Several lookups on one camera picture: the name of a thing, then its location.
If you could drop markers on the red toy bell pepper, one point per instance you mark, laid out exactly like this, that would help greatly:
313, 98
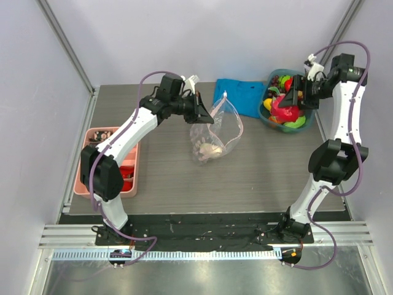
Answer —
288, 84

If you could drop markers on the pink toy dragon fruit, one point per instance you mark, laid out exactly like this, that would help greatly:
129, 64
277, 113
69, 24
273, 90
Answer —
283, 114

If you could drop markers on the purple toy grape bunch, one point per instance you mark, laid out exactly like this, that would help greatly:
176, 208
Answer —
275, 81

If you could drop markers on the aluminium frame rail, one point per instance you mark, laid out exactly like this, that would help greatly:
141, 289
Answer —
346, 233

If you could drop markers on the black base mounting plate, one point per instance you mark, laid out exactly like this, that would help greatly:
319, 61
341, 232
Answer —
200, 232

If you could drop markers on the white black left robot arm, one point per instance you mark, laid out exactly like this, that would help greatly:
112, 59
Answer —
100, 165

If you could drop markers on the yellow toy mango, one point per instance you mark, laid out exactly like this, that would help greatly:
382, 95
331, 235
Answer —
267, 103

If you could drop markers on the blue folded cloth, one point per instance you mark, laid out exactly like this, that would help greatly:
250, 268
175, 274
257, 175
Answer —
245, 96

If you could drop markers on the beige toy potato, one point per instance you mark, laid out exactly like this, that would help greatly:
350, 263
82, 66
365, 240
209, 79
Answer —
210, 151

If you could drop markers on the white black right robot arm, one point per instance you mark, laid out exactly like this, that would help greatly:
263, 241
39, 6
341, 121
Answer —
342, 154

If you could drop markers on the pink plastic divided organizer tray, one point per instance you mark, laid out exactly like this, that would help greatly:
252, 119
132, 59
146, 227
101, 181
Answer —
131, 159

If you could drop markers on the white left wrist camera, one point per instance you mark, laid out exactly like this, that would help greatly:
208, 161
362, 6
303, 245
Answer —
190, 83

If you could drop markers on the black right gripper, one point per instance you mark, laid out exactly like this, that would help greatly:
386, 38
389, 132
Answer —
304, 91

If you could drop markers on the green toy vegetable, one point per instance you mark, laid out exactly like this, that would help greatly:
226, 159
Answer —
283, 79

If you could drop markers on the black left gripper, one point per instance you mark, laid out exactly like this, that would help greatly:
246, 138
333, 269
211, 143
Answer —
199, 114

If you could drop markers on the rose patterned dark cloth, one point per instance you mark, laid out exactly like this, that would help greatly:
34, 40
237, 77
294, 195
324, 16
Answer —
100, 136

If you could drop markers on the green toy cucumber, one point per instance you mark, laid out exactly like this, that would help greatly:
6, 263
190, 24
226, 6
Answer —
296, 124

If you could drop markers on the white slotted cable duct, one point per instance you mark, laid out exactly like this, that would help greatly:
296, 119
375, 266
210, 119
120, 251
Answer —
107, 254

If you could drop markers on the teal plastic fruit basket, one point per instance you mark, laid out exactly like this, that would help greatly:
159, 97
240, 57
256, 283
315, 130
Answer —
265, 114

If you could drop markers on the lower red folded cloth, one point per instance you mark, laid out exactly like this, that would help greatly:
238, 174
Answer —
127, 185

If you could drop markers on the clear pink-dotted zip bag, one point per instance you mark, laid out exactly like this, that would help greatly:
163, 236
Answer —
226, 131

